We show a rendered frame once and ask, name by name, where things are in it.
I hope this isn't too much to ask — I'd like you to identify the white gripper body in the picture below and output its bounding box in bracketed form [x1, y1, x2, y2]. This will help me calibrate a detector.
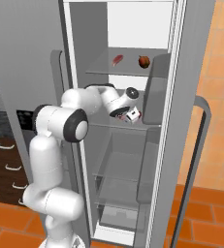
[120, 113, 139, 124]

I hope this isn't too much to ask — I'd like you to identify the glass fridge shelf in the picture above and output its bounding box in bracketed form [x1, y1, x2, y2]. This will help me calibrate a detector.
[88, 119, 163, 133]
[84, 47, 170, 78]

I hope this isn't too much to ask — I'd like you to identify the clear fridge drawer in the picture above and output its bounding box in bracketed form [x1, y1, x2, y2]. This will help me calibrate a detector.
[94, 176, 152, 212]

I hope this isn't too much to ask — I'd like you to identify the narrow grey fridge door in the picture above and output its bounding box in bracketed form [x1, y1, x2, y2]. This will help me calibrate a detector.
[142, 0, 218, 248]

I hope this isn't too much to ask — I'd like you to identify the grey fridge cabinet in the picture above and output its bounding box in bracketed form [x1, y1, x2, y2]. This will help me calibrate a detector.
[58, 0, 186, 248]

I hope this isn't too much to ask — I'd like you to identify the black dispenser panel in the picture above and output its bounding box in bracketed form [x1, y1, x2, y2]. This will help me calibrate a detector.
[16, 109, 37, 132]

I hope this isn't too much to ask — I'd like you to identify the wide grey fridge door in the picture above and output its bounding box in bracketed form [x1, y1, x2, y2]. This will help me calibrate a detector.
[0, 0, 85, 233]

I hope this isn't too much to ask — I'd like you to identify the dark wood drawer cabinet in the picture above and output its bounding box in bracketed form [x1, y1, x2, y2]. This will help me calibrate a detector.
[0, 135, 31, 207]

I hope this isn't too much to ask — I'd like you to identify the long grey door handle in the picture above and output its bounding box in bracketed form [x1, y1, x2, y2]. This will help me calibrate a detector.
[170, 95, 212, 248]

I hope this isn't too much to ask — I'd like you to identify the short grey door handle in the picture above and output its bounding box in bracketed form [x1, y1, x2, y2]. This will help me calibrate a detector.
[49, 49, 67, 100]

